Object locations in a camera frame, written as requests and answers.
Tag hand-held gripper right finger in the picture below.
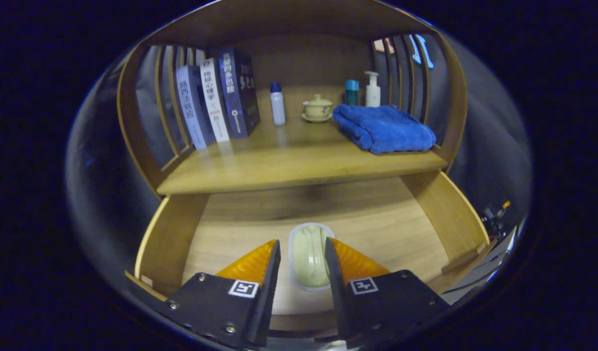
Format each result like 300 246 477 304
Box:
324 237 450 350

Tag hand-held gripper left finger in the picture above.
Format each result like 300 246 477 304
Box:
163 239 282 350

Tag pale green scrub brush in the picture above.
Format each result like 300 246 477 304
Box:
288 222 336 292

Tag wooden drawer with black knob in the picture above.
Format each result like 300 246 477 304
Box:
125 171 498 337

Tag wooden countertop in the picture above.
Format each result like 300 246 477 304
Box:
156 85 448 195

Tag wooden cabinet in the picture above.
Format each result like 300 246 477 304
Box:
116 0 467 200

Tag folded blue towel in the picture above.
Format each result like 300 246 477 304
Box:
332 104 437 155

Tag black device with orange part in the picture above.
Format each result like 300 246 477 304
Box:
482 200 513 234

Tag cream lidded teacup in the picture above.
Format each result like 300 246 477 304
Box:
301 94 334 123

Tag white bottle with blue cap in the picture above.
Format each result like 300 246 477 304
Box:
270 82 286 126

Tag white book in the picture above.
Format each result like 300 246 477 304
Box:
200 58 231 143

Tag white pump bottle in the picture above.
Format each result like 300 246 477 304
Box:
365 71 381 108

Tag pale blue book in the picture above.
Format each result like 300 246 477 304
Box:
176 65 215 150

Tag dark blue book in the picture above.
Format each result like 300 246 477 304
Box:
218 47 261 139

